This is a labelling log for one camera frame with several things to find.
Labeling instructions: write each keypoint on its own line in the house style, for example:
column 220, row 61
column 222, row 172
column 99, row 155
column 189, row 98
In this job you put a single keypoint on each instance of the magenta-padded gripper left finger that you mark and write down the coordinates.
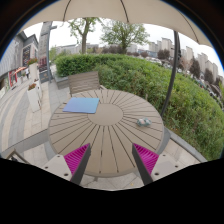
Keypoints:
column 75, row 159

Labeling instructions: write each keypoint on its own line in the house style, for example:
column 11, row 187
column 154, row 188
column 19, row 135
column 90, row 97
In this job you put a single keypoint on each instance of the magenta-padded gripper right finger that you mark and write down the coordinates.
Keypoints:
column 148, row 159

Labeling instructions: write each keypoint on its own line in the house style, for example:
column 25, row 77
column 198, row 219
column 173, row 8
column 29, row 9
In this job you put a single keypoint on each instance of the teal translucent computer mouse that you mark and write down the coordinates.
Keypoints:
column 143, row 122

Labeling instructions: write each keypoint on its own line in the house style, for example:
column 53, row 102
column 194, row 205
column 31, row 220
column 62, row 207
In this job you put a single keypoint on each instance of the blue rectangular mouse pad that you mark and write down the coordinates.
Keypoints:
column 81, row 105

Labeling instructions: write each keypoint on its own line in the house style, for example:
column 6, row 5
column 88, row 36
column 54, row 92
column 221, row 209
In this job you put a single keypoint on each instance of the low white flower planter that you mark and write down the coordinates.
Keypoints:
column 33, row 98

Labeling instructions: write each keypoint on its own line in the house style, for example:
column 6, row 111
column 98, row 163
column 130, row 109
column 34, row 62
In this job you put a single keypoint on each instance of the brown slatted outdoor chair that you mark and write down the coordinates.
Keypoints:
column 83, row 81

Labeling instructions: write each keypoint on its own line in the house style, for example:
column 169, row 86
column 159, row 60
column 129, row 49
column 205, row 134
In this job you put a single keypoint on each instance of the dark curved parasol pole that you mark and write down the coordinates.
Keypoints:
column 173, row 73

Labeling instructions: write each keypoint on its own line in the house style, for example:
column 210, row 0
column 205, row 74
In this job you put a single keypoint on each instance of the tall white flower planter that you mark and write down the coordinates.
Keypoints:
column 33, row 70

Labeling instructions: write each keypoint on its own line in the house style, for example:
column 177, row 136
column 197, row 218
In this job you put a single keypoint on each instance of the distant apartment buildings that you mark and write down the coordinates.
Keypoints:
column 200, row 60

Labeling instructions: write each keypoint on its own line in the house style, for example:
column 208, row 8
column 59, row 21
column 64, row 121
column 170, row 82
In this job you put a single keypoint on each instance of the tall grey sign pillar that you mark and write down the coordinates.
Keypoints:
column 44, row 46

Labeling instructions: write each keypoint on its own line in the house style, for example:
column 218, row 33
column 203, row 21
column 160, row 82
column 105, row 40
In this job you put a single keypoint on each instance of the grey shopfront building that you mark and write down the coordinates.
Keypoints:
column 13, row 60

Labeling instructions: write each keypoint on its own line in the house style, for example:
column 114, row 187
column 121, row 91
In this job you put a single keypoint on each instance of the thin-crowned tree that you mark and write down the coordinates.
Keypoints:
column 84, row 31

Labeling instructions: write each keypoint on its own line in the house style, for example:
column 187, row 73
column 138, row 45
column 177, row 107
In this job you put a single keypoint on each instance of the round-crowned tree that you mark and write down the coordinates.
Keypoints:
column 124, row 33

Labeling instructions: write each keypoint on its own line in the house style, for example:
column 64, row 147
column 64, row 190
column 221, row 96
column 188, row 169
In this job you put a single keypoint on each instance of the beige parasol canopy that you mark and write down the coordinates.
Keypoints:
column 133, row 11

